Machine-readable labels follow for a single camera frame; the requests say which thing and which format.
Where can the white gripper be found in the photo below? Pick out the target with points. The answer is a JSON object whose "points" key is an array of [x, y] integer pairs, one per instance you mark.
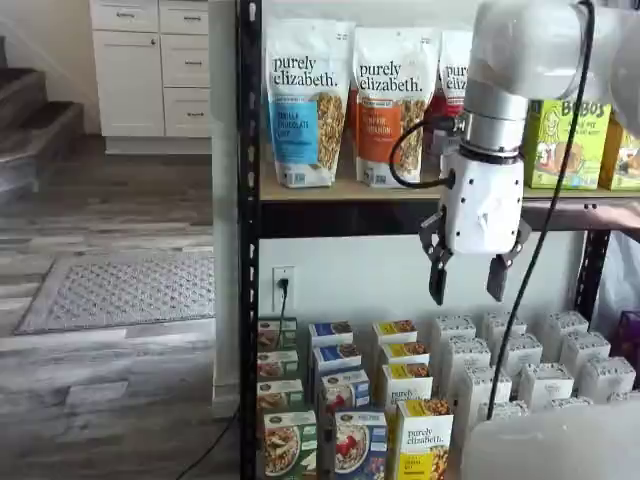
{"points": [[482, 200]]}

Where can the clear plastic bag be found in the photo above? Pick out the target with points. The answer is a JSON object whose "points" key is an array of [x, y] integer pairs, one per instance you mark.
{"points": [[620, 280]]}

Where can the orange purely elizabeth granola bag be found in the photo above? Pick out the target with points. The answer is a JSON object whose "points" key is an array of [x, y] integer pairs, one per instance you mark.
{"points": [[387, 110]]}

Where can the red purely elizabeth granola bag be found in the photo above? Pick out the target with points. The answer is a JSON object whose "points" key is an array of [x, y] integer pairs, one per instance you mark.
{"points": [[450, 85]]}

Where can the black metal shelf rack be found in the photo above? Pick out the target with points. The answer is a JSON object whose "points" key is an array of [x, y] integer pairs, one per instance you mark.
{"points": [[249, 200]]}

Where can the blue and white cereal box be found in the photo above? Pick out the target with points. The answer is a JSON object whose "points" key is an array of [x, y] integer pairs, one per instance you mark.
{"points": [[330, 332], [357, 445], [336, 356], [345, 392]]}

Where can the white kitchen cabinet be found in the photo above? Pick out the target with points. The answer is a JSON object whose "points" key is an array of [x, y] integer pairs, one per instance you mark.
{"points": [[130, 75]]}

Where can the white patterned box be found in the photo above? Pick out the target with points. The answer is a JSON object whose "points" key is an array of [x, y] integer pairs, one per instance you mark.
{"points": [[585, 350], [525, 350], [605, 377], [545, 380], [570, 402], [480, 385], [625, 396], [454, 326], [510, 411], [565, 325], [467, 352], [495, 325]]}

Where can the yellow Bobo's snack box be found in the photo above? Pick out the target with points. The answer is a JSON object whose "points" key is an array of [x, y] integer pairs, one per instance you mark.
{"points": [[622, 160]]}

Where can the dark wooden stairs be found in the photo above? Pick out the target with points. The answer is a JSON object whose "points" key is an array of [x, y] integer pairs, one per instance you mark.
{"points": [[30, 130]]}

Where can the wooden shelf board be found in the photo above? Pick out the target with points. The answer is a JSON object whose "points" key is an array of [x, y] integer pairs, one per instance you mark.
{"points": [[350, 192]]}

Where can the grey patterned floor mat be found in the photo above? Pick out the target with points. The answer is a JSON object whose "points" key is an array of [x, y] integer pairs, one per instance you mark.
{"points": [[125, 292]]}

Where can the white granola bag behind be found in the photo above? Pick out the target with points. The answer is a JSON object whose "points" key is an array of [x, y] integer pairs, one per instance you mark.
{"points": [[346, 45]]}

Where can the yellow and white cereal box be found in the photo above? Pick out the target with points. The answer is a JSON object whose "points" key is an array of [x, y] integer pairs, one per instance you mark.
{"points": [[407, 385], [425, 440], [405, 354], [395, 331]]}

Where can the purple package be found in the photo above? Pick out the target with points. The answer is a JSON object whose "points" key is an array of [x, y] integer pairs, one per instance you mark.
{"points": [[631, 335]]}

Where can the blue purely elizabeth granola bag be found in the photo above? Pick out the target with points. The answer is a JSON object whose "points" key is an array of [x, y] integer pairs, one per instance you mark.
{"points": [[300, 110]]}

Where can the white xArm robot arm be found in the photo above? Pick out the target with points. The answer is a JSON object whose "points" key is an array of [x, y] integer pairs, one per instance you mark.
{"points": [[525, 45]]}

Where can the white wall outlet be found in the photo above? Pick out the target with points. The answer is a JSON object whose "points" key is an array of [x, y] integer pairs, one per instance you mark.
{"points": [[291, 295]]}

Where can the green Bobo's snack box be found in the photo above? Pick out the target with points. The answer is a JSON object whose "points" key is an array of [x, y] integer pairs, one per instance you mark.
{"points": [[570, 145]]}

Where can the green cereal box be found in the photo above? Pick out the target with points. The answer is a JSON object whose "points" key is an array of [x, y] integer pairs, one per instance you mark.
{"points": [[275, 332], [276, 365], [277, 395], [287, 445]]}

